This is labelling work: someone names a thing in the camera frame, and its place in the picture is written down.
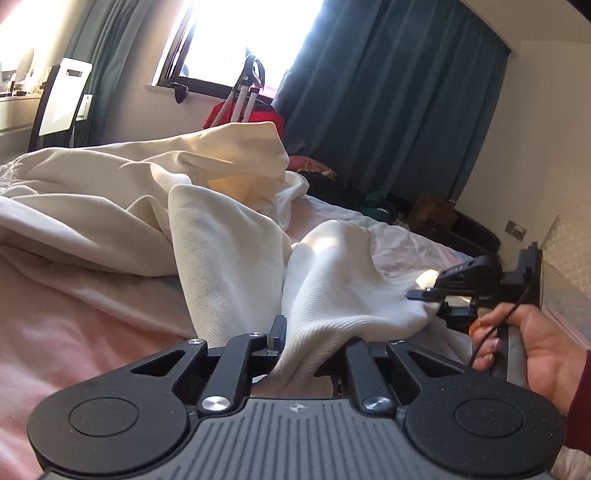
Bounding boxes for teal right curtain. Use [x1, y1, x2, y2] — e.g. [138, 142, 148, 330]
[273, 1, 510, 201]

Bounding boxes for teal left curtain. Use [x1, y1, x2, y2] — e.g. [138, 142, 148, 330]
[65, 0, 152, 147]

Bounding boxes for red cloth on stand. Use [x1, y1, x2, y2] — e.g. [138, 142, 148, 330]
[202, 100, 284, 138]

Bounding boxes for cream white garment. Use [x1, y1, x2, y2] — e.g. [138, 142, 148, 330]
[0, 120, 472, 398]

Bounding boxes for pile of coloured clothes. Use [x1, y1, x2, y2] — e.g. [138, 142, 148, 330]
[287, 155, 402, 225]

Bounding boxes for white textured pillow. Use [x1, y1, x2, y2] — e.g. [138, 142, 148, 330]
[542, 215, 590, 350]

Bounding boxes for right hand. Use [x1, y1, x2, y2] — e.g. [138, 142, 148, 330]
[469, 303, 587, 415]

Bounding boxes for metal wall socket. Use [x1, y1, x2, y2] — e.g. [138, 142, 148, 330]
[505, 220, 527, 242]

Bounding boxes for white garment steamer stand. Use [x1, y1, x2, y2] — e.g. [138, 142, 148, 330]
[209, 54, 266, 127]

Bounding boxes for white desk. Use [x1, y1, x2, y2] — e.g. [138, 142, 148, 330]
[0, 94, 41, 164]

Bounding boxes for window with dark frame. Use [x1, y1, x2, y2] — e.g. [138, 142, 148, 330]
[157, 0, 322, 99]

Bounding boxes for brown bag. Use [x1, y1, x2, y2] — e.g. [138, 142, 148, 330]
[407, 193, 458, 230]

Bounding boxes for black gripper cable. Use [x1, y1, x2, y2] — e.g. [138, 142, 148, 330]
[467, 269, 535, 369]

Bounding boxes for pink bed sheet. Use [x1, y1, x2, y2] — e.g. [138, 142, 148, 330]
[0, 158, 591, 480]

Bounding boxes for teal curtain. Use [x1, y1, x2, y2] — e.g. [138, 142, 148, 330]
[273, 1, 510, 201]
[65, 0, 152, 147]

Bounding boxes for dark red sleeve forearm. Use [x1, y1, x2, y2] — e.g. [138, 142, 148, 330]
[565, 351, 591, 455]

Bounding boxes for black white chair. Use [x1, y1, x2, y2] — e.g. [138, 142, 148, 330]
[27, 58, 92, 153]

